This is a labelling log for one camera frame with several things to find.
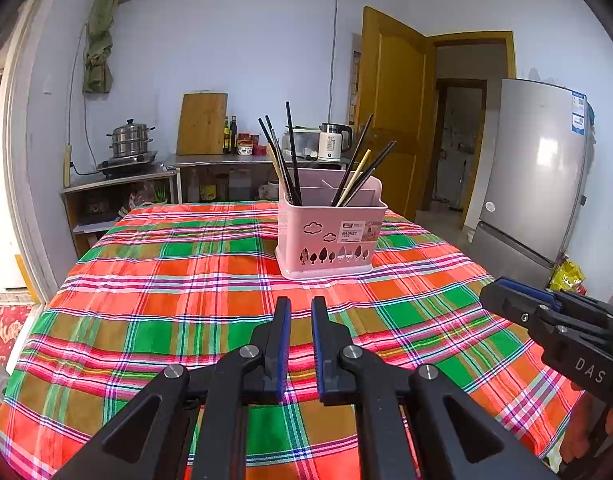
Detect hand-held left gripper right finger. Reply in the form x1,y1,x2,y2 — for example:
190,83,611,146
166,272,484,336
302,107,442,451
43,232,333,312
311,296,559,480

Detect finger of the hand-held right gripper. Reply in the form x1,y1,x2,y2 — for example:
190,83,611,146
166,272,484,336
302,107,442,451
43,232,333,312
499,276,567,309
480,284,552,329

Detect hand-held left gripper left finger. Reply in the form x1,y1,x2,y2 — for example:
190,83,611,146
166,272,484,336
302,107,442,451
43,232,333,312
51,296,293,480

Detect pink plastic utensil basket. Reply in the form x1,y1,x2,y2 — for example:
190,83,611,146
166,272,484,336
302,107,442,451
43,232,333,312
275,170,388,281

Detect group of chopsticks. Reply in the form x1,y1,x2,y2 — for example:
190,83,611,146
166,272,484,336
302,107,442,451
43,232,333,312
258,101,398,208

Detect person's right hand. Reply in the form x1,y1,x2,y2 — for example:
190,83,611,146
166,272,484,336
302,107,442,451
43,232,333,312
561,387,613,466

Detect yellow snack bag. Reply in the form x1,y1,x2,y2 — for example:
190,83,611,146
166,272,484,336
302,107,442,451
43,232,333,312
551,260,586,293

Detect silver refrigerator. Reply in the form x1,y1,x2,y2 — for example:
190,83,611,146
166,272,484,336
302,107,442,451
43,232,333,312
470,77,589,273

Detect plaid tablecloth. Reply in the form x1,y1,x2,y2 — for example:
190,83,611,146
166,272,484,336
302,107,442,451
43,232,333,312
0,200,584,480

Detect steel counter table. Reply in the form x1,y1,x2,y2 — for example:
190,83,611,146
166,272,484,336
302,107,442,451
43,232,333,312
164,152,352,203

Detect white electric kettle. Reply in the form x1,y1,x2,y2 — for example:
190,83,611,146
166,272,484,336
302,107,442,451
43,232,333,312
317,122,354,162

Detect wooden door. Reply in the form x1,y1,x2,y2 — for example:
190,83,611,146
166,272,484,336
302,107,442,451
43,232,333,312
355,6,437,221

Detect wooden shelf unit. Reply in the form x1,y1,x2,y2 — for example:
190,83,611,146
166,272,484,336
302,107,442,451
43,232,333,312
60,170,178,258

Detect gas stove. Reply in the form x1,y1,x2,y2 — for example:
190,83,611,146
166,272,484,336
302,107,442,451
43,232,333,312
96,152,166,178

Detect wooden cutting board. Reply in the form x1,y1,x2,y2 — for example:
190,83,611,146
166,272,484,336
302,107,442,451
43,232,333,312
176,91,229,157

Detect steel steamer pot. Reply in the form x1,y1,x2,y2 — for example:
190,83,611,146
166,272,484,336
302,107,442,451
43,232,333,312
106,119,154,160

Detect red patterned doormat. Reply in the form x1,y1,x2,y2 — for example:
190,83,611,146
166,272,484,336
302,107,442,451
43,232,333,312
0,304,40,361

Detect hanging green cloth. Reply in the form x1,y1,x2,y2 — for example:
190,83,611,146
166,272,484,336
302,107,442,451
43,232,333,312
82,0,134,95

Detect wooden door frame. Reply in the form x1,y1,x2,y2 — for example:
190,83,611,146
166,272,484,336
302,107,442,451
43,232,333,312
426,31,516,211

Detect wall calendar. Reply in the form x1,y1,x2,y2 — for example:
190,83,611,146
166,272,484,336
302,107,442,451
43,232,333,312
350,34,363,126

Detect black wall cable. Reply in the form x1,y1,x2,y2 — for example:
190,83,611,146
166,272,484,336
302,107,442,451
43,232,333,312
329,0,339,113

